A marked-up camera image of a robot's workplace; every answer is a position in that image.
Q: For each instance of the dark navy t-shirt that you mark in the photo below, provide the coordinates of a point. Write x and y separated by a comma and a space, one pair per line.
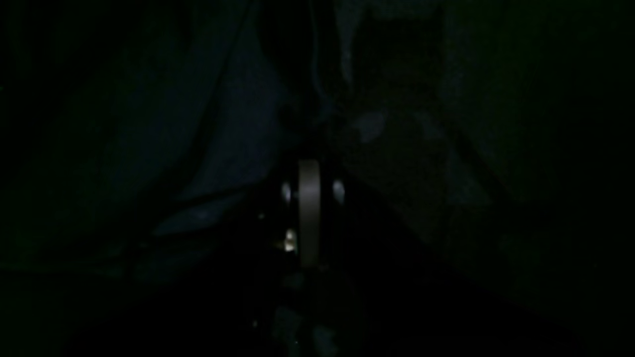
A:
487, 149

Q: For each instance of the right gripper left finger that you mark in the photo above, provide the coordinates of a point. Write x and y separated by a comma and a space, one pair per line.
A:
287, 229

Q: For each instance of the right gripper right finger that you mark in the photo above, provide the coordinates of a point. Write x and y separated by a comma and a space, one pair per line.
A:
333, 223

